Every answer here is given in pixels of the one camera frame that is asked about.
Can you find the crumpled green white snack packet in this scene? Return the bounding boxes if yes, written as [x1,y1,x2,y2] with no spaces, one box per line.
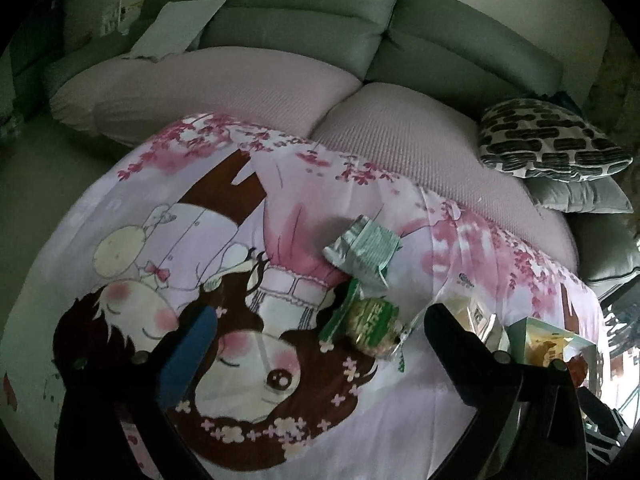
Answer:
[322,215,403,288]

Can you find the grey pillow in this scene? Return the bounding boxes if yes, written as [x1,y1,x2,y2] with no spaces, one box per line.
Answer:
[525,175,635,216]
[570,212,640,286]

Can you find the green round cracker packet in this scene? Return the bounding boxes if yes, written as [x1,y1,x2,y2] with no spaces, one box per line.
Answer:
[318,280,416,376]

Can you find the light grey cushion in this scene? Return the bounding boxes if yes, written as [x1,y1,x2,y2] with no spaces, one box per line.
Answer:
[122,0,227,61]

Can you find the black white patterned pillow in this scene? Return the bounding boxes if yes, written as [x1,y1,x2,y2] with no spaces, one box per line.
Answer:
[478,98,633,182]

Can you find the pink printed blanket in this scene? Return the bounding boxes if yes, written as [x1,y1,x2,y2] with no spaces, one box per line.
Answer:
[0,112,613,480]

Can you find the teal storage box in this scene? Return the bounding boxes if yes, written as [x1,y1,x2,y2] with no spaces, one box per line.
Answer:
[507,316,598,391]

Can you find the grey sofa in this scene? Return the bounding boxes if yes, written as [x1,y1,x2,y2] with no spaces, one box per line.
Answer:
[10,0,640,286]

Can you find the clear snack packet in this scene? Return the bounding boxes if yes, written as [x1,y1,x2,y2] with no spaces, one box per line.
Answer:
[440,272,511,351]

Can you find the pink sofa seat cushion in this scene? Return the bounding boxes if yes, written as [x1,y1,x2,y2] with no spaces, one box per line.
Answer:
[312,82,573,271]
[47,46,363,148]

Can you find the yellow bread packet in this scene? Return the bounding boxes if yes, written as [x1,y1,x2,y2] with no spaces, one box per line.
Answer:
[524,325,576,366]

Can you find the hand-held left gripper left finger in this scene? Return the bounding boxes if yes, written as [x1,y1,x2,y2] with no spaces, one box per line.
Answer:
[52,304,219,480]

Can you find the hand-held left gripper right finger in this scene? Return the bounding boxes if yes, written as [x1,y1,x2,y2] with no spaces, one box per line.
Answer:
[424,301,591,480]

